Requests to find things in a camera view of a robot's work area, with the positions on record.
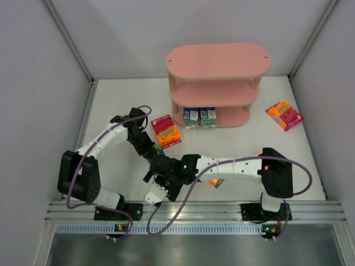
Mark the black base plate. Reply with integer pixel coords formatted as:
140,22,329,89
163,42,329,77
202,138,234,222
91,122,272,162
94,203,143,221
241,203,292,223

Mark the pink three-tier shelf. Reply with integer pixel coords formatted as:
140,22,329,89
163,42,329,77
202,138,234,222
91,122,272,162
166,43,271,127

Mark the pink orange sponge pack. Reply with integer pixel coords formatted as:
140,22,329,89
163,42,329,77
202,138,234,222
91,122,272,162
150,115,181,150
266,100,304,132

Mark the green orange sponge pack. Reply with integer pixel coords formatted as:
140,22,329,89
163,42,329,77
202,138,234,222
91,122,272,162
208,179,224,188

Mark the aluminium mounting rail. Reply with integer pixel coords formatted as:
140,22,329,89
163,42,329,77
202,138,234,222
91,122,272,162
45,201,346,236

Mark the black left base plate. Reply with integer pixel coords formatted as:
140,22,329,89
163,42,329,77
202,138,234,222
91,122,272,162
94,203,143,221

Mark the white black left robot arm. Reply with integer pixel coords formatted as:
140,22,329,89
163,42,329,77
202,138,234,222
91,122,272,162
57,105,159,215

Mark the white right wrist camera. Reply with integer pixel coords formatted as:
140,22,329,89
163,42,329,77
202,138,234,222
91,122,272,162
144,182,168,206

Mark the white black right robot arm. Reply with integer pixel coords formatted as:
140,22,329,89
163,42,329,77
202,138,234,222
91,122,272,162
144,147,294,213

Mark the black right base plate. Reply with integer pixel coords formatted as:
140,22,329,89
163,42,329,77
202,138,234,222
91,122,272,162
241,203,292,223

